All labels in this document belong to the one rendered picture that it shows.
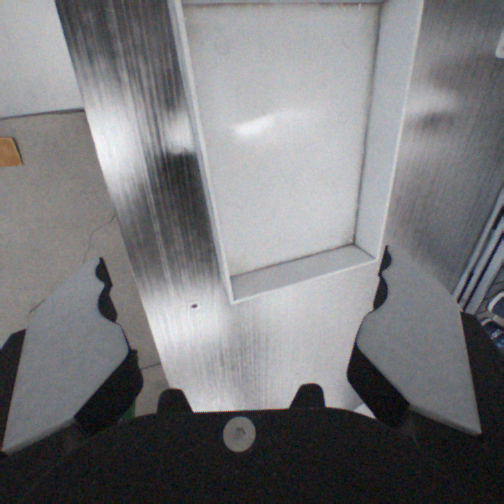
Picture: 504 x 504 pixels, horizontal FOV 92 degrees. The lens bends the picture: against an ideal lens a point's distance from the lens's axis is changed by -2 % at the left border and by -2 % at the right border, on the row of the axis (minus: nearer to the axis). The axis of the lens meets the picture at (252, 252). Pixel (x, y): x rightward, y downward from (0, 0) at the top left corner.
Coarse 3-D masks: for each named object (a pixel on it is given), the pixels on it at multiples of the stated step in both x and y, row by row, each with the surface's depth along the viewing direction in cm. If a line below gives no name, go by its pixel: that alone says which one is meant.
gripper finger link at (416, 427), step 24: (480, 336) 7; (480, 360) 6; (480, 384) 5; (480, 408) 5; (408, 432) 5; (432, 432) 5; (456, 432) 5; (432, 456) 4; (456, 456) 4; (480, 456) 4; (456, 480) 4; (480, 480) 4
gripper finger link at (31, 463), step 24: (24, 336) 7; (0, 360) 6; (0, 384) 6; (0, 408) 5; (0, 432) 5; (72, 432) 5; (0, 456) 5; (24, 456) 5; (48, 456) 5; (0, 480) 4; (24, 480) 4
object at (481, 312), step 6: (498, 270) 45; (498, 276) 46; (492, 282) 46; (498, 282) 47; (492, 288) 47; (498, 288) 48; (486, 294) 48; (492, 294) 48; (486, 300) 49; (480, 306) 49; (480, 312) 51; (486, 312) 52; (480, 318) 52; (492, 318) 54
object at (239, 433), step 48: (144, 432) 5; (192, 432) 5; (240, 432) 5; (288, 432) 4; (336, 432) 4; (384, 432) 4; (48, 480) 4; (96, 480) 4; (144, 480) 4; (192, 480) 4; (240, 480) 4; (288, 480) 4; (336, 480) 4; (384, 480) 4; (432, 480) 4
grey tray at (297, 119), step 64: (192, 0) 18; (256, 0) 19; (320, 0) 21; (384, 0) 22; (192, 64) 21; (256, 64) 22; (320, 64) 24; (384, 64) 24; (192, 128) 22; (256, 128) 25; (320, 128) 27; (384, 128) 26; (256, 192) 28; (320, 192) 30; (384, 192) 28; (256, 256) 32; (320, 256) 34
